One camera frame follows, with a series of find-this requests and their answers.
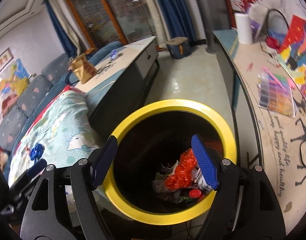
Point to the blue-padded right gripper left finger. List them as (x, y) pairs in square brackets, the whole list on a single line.
[(103, 158)]

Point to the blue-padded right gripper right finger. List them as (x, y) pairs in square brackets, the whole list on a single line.
[(206, 161)]

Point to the red plastic bag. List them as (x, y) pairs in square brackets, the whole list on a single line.
[(182, 176)]

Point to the blue plastic bag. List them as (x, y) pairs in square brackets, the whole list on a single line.
[(36, 152)]

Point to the yellow-rimmed black trash bin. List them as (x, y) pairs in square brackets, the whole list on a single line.
[(158, 134)]

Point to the red bottle cap item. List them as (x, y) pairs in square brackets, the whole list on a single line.
[(195, 193)]

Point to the Hello Kitty patterned blanket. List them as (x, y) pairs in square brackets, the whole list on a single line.
[(63, 129)]

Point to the long TV cabinet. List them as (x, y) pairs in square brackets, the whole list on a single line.
[(275, 141)]

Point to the grey coffee table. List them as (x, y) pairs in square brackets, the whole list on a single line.
[(121, 86)]

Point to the pile of clothes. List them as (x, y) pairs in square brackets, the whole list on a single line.
[(4, 158)]

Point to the colourful bead tray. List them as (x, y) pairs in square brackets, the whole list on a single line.
[(274, 94)]

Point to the brown paper bag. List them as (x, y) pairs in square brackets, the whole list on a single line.
[(82, 68)]

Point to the blue-grey sofa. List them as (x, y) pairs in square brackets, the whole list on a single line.
[(39, 93)]

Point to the blue white wrapper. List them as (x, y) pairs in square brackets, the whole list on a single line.
[(114, 54)]

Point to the dark blue storage stool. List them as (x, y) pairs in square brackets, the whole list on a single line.
[(179, 47)]

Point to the blue curtain left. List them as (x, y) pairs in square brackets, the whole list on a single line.
[(65, 32)]

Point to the blue curtain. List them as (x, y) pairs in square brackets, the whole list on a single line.
[(177, 19), (65, 32)]

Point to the colourful painted canvas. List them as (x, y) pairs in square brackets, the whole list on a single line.
[(292, 54)]

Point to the white paper towel roll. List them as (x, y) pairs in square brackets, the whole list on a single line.
[(244, 29)]

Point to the blue curtain right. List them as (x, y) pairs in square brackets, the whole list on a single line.
[(177, 19)]

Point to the wooden framed glass door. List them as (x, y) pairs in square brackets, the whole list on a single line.
[(105, 21)]

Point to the grey tower fan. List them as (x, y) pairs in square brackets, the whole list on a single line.
[(207, 25)]

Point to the colourful wall map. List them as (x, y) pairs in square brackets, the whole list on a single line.
[(14, 79)]

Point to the cross-stitch wall banner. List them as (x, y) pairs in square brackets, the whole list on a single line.
[(5, 58)]

